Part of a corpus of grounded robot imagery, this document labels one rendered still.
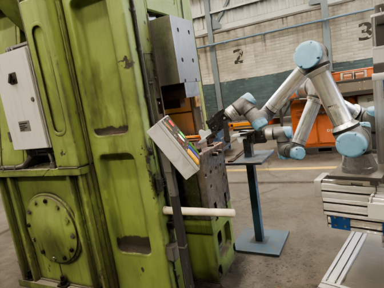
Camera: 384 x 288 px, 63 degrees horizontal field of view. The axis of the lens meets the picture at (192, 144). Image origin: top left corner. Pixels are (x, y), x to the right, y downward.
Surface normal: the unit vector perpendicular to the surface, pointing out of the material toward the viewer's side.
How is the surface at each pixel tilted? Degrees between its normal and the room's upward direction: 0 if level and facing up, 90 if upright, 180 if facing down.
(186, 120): 90
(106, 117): 89
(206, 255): 90
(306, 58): 83
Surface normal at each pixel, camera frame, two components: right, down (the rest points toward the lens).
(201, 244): -0.44, 0.21
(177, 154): -0.02, 0.17
